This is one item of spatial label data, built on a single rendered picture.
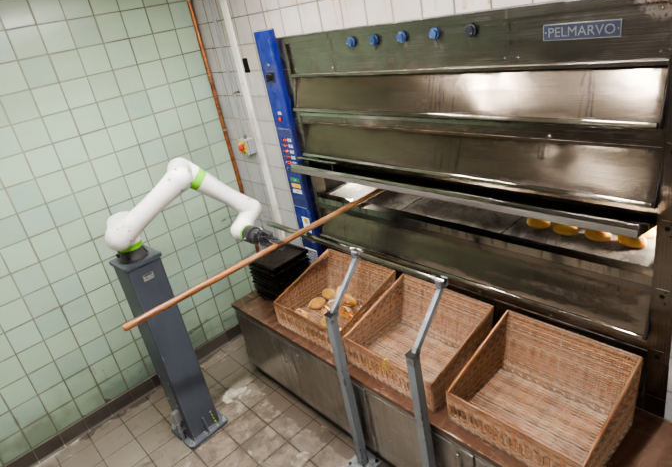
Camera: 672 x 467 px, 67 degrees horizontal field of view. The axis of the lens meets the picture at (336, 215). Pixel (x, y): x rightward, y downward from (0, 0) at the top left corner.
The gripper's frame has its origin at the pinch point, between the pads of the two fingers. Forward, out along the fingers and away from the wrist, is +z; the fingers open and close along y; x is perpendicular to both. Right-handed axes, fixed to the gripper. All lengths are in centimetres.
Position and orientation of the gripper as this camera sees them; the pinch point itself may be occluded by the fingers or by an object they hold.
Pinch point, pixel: (278, 244)
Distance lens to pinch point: 250.1
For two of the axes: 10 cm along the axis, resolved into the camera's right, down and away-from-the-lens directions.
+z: 6.7, 1.8, -7.2
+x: -7.2, 3.9, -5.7
